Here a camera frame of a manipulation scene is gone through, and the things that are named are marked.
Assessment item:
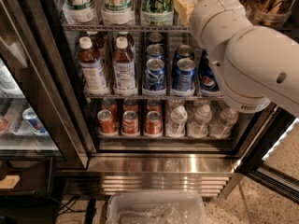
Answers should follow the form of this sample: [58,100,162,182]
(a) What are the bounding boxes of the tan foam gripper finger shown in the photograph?
[173,0,198,27]

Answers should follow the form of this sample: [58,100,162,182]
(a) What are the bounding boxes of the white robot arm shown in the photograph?
[188,0,299,118]

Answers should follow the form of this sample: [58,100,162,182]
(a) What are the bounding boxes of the green tall can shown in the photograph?
[140,0,174,26]

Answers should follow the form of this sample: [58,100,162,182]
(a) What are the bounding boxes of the rear dark can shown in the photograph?
[146,32,164,46]

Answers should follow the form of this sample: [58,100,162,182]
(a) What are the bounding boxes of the rear blue pepsi can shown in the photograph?
[174,44,194,63]

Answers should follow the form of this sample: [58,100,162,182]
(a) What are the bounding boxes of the blue pepsi can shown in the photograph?
[174,44,194,63]
[172,58,196,91]

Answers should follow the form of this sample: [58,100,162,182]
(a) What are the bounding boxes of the gold black can far right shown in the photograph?
[249,0,295,28]

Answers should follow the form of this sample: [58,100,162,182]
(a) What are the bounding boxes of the middle blue patterned can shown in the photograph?
[146,44,164,60]

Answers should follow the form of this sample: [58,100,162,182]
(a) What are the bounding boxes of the blue patterned can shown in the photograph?
[146,44,164,60]
[144,58,166,91]

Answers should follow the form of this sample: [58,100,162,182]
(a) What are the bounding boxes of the white orange green can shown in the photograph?
[102,0,133,24]

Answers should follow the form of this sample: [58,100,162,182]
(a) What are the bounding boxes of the front blue pepsi can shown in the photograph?
[172,58,196,91]

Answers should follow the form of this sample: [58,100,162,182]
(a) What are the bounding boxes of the front blue patterned can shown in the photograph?
[144,58,166,91]

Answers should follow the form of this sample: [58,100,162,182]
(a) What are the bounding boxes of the front pepsi logo can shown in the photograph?
[199,60,219,92]

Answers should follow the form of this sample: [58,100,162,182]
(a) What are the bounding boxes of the white green can far left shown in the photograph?
[65,0,95,23]

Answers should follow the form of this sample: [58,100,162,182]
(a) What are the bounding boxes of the rear right orange can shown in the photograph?
[147,99,162,113]

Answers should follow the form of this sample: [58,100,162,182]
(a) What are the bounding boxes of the rear middle orange can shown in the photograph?
[122,99,138,112]

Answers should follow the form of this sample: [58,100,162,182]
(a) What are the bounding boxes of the front right orange can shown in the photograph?
[145,111,162,134]

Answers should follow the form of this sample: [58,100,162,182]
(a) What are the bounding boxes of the rear left orange can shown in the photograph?
[102,98,117,116]

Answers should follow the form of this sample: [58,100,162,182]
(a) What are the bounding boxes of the front middle orange can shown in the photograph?
[121,110,138,134]

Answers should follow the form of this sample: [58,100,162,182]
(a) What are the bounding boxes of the front left orange can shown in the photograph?
[97,109,117,133]

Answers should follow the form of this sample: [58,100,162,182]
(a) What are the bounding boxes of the steel fridge base grille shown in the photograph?
[64,154,241,199]

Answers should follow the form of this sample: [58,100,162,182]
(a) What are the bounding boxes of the open fridge door right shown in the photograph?
[238,109,299,203]

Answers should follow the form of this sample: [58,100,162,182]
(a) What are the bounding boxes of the glass fridge door left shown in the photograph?
[0,0,92,169]

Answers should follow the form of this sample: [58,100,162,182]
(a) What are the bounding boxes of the blue white can behind glass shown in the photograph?
[22,107,47,134]

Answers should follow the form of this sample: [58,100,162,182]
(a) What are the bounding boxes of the red can behind glass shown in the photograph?
[0,115,8,133]

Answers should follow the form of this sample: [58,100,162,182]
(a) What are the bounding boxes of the rear right tea bottle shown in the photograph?
[118,31,135,52]

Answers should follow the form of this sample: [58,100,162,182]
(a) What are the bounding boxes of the tea bottle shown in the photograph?
[118,31,135,52]
[87,31,105,52]
[78,36,108,94]
[112,36,136,92]

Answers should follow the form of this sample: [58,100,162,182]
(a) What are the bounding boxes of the front right tea bottle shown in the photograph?
[112,36,136,92]

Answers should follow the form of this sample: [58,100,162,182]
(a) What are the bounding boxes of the rear left tea bottle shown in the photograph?
[87,31,105,52]

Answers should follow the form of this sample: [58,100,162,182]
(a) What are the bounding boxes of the front left water bottle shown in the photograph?
[166,105,188,138]

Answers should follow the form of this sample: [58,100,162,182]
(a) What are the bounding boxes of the water bottle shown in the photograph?
[209,107,238,139]
[188,105,212,138]
[166,105,188,138]

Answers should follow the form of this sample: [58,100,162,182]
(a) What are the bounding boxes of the front left tea bottle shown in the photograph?
[78,36,108,94]

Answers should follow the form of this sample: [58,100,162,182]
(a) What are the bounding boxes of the front right water bottle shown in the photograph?
[209,107,238,139]

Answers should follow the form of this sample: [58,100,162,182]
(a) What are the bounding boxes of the front middle water bottle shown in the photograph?
[188,105,212,138]

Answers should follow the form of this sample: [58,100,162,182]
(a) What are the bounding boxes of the clear plastic bin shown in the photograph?
[106,189,206,224]

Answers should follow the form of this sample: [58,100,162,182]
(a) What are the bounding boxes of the tan paper label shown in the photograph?
[0,175,20,189]

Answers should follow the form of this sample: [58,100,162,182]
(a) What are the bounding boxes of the top wire shelf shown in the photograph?
[63,24,190,33]

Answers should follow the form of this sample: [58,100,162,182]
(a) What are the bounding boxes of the wire shelf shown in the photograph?
[98,134,233,141]
[85,93,223,101]
[63,24,190,33]

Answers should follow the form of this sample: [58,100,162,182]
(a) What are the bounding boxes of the middle wire shelf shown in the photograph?
[85,93,223,101]

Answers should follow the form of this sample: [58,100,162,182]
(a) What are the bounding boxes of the bottom wire shelf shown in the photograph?
[98,134,233,141]

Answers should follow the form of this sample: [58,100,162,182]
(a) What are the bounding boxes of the black cables on floor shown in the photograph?
[57,194,97,224]

